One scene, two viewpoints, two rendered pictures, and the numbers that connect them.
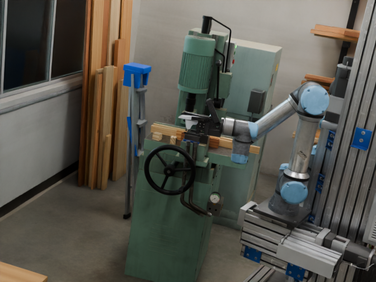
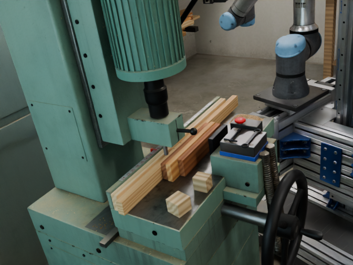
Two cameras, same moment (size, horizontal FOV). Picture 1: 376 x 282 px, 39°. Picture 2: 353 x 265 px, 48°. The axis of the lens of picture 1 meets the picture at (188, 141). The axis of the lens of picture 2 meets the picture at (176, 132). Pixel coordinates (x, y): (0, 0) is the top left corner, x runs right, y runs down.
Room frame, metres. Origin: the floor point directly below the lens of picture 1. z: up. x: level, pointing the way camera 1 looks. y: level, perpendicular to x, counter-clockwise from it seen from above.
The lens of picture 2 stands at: (2.56, 0.85, 1.51)
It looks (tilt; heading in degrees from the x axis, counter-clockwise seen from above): 27 degrees down; 298
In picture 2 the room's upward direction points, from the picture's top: 9 degrees counter-clockwise
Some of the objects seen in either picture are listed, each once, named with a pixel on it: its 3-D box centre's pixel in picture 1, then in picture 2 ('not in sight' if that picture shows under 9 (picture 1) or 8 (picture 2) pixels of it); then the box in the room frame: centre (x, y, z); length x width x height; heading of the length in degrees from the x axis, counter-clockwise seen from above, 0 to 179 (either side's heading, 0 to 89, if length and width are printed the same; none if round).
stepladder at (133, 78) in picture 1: (135, 142); not in sight; (3.80, 0.39, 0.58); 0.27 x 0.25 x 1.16; 75
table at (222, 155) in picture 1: (196, 151); (218, 168); (2.92, -0.05, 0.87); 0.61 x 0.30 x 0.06; 81
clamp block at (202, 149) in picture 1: (194, 147); (245, 161); (2.83, -0.04, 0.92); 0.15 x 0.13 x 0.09; 81
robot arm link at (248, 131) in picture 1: (244, 130); not in sight; (2.27, -0.24, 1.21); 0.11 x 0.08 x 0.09; 87
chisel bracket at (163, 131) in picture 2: (188, 117); (156, 128); (3.06, 0.02, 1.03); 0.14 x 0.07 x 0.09; 171
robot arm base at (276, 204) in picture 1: (285, 200); not in sight; (2.39, -0.51, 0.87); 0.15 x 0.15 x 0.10
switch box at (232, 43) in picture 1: (229, 54); not in sight; (3.33, -0.17, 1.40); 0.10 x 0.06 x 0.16; 171
